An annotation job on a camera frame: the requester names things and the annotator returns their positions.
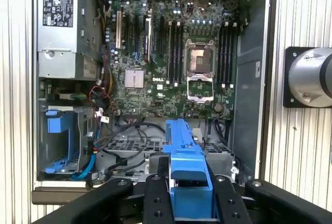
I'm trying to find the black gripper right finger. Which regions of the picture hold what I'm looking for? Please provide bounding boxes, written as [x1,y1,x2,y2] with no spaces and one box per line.
[204,156,332,224]

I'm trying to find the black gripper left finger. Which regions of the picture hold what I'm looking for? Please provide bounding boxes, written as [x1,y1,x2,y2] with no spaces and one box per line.
[33,156,175,224]

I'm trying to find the hard disk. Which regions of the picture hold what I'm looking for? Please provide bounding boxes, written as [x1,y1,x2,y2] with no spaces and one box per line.
[162,119,221,222]

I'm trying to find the gray metal disk bay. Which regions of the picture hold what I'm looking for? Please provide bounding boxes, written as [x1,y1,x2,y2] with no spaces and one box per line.
[38,104,97,182]

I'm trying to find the empty blue disk carrier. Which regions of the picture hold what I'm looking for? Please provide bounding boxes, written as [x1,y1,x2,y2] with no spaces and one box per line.
[45,108,79,174]

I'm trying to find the perforated metal drive cage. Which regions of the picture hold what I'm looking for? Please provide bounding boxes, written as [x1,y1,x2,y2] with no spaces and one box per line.
[100,137,234,184]

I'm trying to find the green motherboard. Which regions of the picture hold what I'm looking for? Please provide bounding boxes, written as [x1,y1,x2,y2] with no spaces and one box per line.
[103,0,238,120]

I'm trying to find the metal socket cover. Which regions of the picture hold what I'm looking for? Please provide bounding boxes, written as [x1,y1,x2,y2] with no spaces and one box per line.
[186,74,216,103]

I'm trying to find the dark gray PC case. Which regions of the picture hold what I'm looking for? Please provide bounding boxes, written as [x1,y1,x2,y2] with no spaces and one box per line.
[31,0,280,205]

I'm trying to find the silver chipset heat sink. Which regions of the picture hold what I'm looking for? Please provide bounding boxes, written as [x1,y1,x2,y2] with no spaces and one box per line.
[124,69,145,89]

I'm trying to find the CPU socket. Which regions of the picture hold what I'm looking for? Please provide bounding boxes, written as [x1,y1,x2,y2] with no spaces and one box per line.
[185,39,217,76]

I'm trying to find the black RAM slot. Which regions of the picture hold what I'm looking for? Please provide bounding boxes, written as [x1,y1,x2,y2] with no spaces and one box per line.
[228,23,238,88]
[218,23,227,88]
[175,21,184,87]
[167,20,174,85]

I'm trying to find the black graphics card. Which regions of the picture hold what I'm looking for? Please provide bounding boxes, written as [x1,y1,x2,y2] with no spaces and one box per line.
[143,13,154,64]

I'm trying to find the black expansion slot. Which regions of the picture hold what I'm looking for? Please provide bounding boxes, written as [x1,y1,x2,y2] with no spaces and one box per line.
[159,16,165,54]
[133,13,140,54]
[124,13,131,54]

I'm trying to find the silver power supply with label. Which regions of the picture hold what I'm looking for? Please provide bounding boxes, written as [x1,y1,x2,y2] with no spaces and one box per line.
[36,0,103,80]

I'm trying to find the white expansion slot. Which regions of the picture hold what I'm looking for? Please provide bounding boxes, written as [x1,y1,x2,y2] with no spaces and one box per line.
[115,10,123,49]

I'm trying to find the blue wire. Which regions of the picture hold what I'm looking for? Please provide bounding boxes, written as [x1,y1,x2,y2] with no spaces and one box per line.
[70,130,98,182]

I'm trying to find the red yellow power wire bundle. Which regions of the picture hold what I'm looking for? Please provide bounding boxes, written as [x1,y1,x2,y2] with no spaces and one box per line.
[100,45,116,101]

